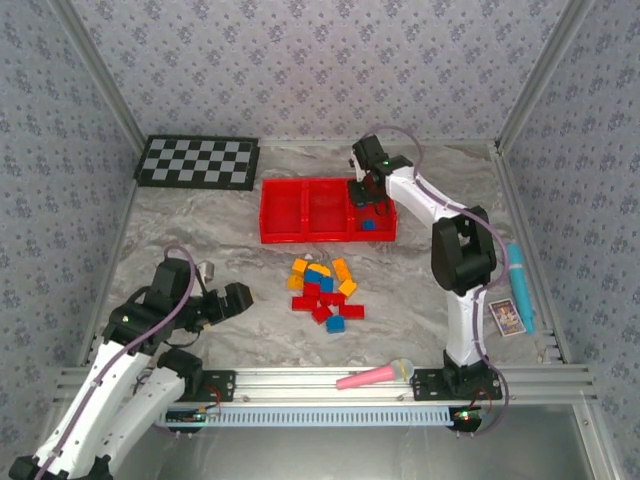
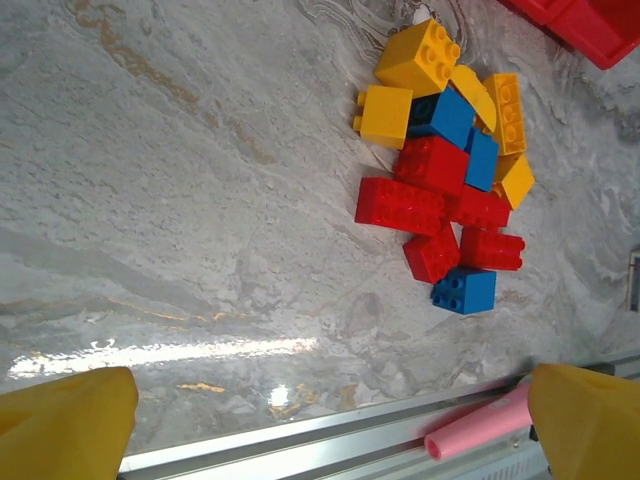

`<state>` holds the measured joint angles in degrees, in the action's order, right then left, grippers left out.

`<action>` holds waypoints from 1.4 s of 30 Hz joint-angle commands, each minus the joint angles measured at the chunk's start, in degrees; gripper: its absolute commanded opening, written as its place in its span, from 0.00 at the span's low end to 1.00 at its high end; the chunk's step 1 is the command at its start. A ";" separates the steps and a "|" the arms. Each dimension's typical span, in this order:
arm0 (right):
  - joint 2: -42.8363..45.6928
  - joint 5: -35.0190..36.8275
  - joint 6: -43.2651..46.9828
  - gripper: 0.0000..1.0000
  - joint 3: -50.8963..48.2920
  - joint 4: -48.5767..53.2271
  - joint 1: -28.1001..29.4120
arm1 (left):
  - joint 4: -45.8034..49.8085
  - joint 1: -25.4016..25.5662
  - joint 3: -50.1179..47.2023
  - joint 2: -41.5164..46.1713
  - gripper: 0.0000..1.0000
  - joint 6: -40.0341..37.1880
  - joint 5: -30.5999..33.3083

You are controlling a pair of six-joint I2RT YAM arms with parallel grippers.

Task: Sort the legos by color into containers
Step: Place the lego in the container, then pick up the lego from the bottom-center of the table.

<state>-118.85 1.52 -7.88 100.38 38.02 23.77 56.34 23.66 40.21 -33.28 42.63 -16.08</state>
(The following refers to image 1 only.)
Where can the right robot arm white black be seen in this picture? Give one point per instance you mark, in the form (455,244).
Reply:
(460,320)

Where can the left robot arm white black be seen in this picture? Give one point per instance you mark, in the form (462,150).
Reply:
(100,380)

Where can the red three-compartment tray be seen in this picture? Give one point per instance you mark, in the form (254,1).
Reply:
(305,210)

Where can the black grey checkerboard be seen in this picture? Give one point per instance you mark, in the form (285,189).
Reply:
(197,162)

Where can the pink toy microphone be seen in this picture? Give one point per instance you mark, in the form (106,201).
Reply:
(370,377)

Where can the teal toy microphone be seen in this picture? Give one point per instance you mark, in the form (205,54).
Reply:
(520,285)

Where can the purple playing card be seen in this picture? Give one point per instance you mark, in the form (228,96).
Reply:
(506,317)

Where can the grey metal shelf panel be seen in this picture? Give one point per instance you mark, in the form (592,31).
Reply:
(325,455)

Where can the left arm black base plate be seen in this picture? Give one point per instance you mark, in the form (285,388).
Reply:
(222,385)

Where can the aluminium table side rail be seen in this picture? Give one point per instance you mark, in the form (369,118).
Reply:
(120,240)
(525,225)

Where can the long aluminium base rail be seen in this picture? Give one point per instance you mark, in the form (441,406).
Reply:
(300,385)

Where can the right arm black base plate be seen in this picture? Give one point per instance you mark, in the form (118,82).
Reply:
(427,385)

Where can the aluminium corner post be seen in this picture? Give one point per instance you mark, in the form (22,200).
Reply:
(542,75)
(102,75)

